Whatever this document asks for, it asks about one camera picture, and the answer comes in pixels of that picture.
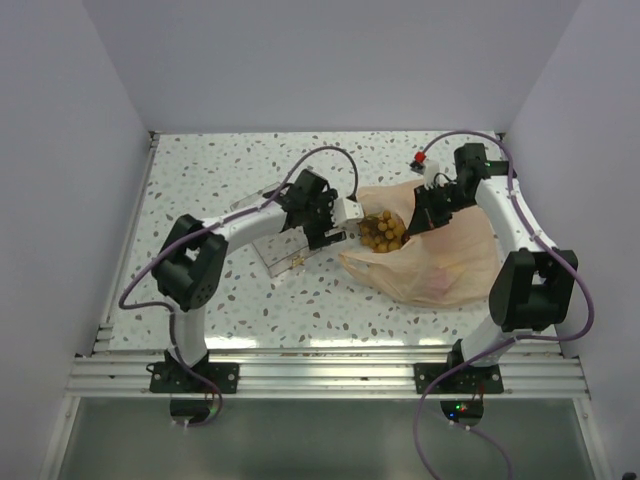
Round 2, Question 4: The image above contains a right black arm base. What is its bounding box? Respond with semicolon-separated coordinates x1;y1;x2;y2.
413;353;504;395

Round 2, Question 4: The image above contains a clear plastic tray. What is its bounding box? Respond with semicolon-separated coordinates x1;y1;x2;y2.
230;183;314;278

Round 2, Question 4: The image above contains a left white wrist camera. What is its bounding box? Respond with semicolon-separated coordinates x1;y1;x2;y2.
331;197;365;228

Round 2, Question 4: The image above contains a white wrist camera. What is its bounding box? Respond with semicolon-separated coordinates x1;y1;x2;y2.
331;197;365;228
409;151;440;186

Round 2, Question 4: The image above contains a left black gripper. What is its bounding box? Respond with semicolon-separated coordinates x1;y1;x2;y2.
302;190;346;250

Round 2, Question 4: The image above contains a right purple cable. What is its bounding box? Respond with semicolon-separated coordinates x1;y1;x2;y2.
414;130;597;480

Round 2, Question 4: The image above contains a brown longan bunch with leaves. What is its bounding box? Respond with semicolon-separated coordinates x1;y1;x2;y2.
358;210;409;253

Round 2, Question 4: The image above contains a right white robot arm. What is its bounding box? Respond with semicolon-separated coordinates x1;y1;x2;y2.
408;143;578;393

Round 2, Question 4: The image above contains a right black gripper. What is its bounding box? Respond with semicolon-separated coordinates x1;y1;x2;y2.
408;182;478;236

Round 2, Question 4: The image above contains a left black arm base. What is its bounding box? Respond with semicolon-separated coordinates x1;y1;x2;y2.
146;356;240;394

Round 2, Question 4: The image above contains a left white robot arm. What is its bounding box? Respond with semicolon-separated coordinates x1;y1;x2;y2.
151;169;364;393

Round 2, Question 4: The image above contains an aluminium mounting rail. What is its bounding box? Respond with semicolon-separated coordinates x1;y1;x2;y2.
65;343;589;399

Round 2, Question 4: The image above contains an orange translucent plastic bag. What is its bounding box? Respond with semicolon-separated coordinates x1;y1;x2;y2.
339;206;500;308

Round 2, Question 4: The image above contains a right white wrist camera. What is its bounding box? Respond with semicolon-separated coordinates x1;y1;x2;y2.
409;151;440;186

